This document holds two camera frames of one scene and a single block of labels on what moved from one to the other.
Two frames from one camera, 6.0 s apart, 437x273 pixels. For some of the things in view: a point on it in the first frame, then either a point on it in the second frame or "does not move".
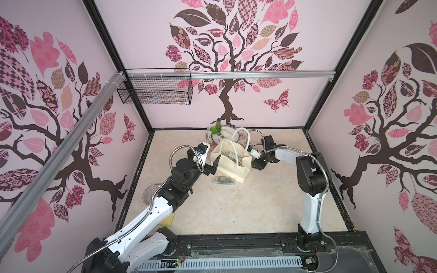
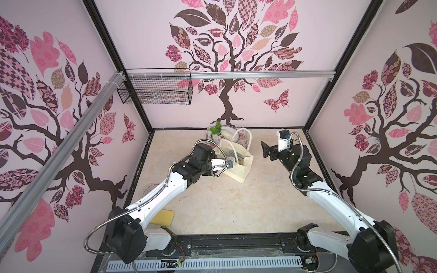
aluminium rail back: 226,73 does not move
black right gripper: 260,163 -> 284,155
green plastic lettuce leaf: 216,129 does not move
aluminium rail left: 55,157 does not move
